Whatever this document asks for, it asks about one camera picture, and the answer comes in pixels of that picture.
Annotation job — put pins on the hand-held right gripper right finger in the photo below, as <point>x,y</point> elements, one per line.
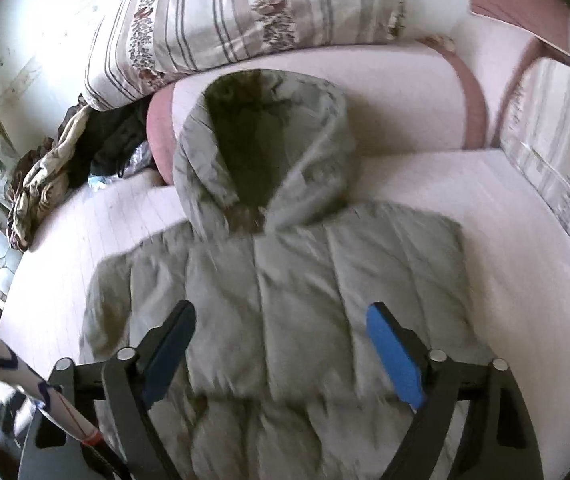
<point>399,355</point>

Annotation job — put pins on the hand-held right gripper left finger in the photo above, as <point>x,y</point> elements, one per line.
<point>165,355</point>

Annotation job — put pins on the grey hooded puffer jacket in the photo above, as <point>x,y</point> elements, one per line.
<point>285,290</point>

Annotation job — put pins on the pile of dark clothes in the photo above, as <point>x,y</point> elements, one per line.
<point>110,145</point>

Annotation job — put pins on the pink bed sheet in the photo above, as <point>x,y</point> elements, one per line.
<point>515,240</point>

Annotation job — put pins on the beige patterned crumpled cloth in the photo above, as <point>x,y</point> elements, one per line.
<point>40,180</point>

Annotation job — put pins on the pink bolster pillow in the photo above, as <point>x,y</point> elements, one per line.
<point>161,130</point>

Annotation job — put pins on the striped floral pillow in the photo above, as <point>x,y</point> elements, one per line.
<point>225,20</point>
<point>560,150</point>

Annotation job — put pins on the mauve cushion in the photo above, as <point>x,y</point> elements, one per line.
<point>520,10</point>

